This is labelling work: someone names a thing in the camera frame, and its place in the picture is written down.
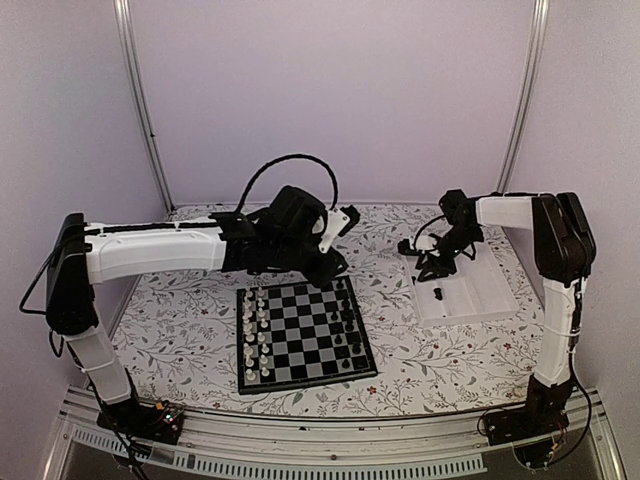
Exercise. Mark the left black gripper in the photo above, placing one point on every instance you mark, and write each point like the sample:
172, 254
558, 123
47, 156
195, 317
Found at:
329, 271

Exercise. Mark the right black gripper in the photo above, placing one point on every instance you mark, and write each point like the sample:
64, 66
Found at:
432, 264

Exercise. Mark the white plastic piece tray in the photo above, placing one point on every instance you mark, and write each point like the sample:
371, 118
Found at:
477, 292

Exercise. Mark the black and grey chessboard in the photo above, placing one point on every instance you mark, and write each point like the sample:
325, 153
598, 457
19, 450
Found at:
287, 329

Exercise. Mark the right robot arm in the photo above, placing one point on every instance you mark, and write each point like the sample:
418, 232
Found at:
564, 251

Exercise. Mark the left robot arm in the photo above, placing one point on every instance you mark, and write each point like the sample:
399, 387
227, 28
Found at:
89, 254

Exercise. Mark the floral patterned table mat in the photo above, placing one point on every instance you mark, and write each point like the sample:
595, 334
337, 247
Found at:
180, 337

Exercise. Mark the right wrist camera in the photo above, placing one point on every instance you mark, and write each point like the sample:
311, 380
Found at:
415, 247

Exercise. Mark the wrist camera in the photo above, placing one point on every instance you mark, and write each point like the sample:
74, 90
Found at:
415, 247
336, 223

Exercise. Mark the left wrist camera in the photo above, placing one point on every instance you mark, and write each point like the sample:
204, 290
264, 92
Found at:
336, 223

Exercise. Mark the right aluminium frame post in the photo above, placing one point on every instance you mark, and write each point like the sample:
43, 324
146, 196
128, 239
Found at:
533, 60

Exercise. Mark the aluminium frame post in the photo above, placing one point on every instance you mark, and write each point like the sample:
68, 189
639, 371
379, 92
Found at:
533, 60
126, 34

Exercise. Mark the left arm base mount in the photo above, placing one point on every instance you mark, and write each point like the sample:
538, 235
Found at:
161, 422

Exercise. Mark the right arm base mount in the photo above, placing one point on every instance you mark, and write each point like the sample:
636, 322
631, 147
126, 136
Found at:
543, 431

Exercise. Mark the aluminium front rail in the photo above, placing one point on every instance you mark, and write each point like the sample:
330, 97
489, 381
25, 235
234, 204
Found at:
232, 445

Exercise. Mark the left aluminium frame post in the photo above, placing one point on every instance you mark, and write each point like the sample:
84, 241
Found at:
126, 34

